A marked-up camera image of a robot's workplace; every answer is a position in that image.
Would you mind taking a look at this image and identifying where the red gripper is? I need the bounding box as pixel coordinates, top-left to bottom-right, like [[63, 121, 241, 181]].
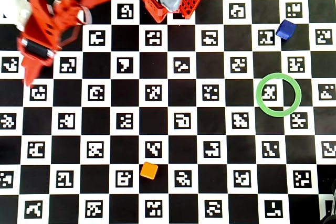
[[17, 0, 82, 88]]

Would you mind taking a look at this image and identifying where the orange cube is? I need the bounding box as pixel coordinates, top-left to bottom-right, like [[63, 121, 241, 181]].
[[140, 162, 159, 180]]

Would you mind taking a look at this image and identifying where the blue cube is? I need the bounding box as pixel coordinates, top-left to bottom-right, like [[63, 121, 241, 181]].
[[275, 19, 298, 40]]

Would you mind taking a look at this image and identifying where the white curved rim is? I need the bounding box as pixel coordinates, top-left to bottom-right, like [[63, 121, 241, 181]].
[[78, 5, 93, 25]]

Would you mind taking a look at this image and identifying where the black white marker checkerboard mat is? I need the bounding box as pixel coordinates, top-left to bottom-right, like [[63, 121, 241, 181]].
[[0, 0, 336, 224]]

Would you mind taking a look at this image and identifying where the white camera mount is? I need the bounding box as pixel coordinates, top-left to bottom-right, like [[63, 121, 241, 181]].
[[0, 0, 34, 29]]

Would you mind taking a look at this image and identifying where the green ring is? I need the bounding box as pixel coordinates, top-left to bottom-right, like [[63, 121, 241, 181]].
[[256, 72, 302, 118]]

